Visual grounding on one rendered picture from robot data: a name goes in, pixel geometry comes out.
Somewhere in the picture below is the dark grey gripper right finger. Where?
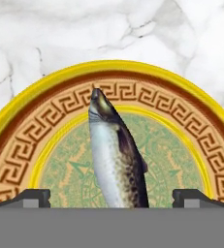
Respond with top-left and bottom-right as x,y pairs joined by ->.
172,188 -> 224,209

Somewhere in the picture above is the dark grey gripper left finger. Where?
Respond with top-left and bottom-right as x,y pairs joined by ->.
0,188 -> 51,209

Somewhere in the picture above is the yellow rimmed patterned plate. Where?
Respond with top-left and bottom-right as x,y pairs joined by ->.
0,59 -> 224,209

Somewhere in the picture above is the brown and white fish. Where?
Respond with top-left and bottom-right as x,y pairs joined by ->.
87,87 -> 150,209

